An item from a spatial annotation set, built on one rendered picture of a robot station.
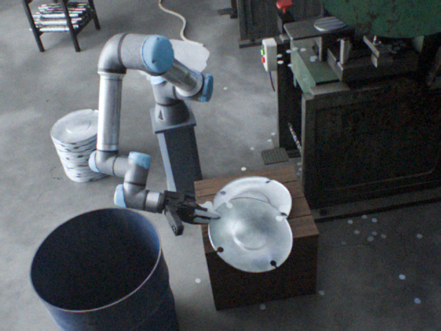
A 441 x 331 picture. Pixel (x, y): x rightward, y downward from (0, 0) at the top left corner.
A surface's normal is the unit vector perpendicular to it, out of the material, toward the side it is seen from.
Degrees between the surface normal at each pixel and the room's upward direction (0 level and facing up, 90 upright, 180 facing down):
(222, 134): 0
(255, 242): 20
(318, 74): 0
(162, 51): 85
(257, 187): 0
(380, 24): 90
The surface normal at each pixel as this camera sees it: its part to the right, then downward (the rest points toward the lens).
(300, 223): -0.11, -0.76
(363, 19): 0.14, 0.63
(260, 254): 0.18, -0.60
